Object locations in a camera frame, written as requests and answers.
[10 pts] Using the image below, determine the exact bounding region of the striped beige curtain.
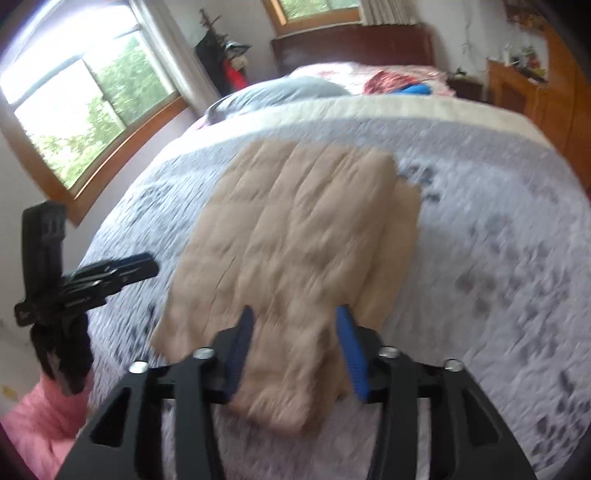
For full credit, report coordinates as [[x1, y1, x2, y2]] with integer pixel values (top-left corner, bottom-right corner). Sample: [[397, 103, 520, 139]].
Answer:
[[129, 0, 223, 99]]

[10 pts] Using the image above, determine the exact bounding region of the dark wooden nightstand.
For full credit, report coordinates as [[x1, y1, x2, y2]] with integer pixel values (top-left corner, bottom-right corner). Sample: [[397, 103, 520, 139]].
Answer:
[[445, 76, 485, 103]]

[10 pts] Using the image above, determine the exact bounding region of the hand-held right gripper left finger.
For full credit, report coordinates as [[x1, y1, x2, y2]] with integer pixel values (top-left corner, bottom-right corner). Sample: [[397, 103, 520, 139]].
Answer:
[[55, 305, 256, 480]]

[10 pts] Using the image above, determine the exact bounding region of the pink floral pillow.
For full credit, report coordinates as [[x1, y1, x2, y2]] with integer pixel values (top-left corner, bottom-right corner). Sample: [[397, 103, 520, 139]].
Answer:
[[288, 62, 455, 99]]

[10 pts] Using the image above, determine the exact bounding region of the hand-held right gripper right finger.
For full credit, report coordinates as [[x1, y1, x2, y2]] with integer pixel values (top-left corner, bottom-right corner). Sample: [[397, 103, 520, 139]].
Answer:
[[335, 305, 539, 480]]

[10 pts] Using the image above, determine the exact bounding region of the tan quilted jacket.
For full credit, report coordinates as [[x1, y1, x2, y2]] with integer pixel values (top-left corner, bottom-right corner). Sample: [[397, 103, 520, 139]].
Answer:
[[150, 138, 421, 435]]

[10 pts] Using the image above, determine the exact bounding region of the person's left forearm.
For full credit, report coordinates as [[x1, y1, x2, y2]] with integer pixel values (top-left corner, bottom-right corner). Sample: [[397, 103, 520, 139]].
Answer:
[[0, 373, 95, 467]]

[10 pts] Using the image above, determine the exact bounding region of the blue-grey pillow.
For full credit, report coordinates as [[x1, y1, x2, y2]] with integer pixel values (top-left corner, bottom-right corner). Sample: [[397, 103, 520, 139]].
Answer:
[[205, 76, 352, 125]]

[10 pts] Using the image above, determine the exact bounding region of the small wooden framed window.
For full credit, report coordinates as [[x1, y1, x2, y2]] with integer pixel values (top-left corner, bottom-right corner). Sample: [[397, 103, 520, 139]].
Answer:
[[262, 0, 362, 37]]

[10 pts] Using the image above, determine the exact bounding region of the grey floral bedspread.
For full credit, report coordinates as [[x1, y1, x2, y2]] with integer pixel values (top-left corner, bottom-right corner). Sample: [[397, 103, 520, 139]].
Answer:
[[76, 97, 591, 480]]

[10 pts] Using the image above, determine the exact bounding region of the red patterned cloth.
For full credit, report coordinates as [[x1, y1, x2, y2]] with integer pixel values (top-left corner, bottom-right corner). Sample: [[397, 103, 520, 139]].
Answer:
[[362, 69, 409, 95]]

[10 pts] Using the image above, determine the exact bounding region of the light wooden desk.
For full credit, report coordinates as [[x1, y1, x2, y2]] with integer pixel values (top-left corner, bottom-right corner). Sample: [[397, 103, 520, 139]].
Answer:
[[487, 60, 552, 134]]

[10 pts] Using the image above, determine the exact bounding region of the coat rack with clothes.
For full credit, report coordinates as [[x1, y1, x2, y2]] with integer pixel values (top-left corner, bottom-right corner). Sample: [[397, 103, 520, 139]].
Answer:
[[194, 9, 253, 97]]

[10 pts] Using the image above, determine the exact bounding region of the light wooden wardrobe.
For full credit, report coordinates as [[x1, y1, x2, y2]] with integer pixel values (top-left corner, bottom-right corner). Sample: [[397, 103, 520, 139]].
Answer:
[[538, 23, 591, 199]]

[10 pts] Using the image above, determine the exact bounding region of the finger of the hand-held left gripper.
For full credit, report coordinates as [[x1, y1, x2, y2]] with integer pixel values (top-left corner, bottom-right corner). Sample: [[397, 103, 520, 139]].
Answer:
[[58, 279, 127, 309], [65, 253, 160, 284]]

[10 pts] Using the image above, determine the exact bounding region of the dark wooden headboard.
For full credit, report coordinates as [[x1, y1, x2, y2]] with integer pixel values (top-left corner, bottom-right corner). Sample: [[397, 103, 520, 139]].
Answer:
[[270, 23, 437, 79]]

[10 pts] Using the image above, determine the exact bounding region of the large wooden framed window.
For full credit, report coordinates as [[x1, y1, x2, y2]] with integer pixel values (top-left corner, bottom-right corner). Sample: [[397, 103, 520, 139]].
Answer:
[[0, 25, 191, 214]]

